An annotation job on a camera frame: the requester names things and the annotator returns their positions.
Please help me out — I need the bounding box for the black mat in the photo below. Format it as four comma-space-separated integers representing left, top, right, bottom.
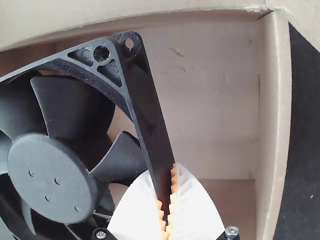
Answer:
276, 21, 320, 240

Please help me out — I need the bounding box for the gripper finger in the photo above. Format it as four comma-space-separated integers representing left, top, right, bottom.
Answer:
166, 162, 241, 240
91, 170, 166, 240

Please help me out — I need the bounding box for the black square fan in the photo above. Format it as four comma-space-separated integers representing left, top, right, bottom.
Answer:
0, 30, 176, 240

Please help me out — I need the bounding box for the cardboard box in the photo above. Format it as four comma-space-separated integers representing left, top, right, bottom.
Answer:
0, 0, 320, 240

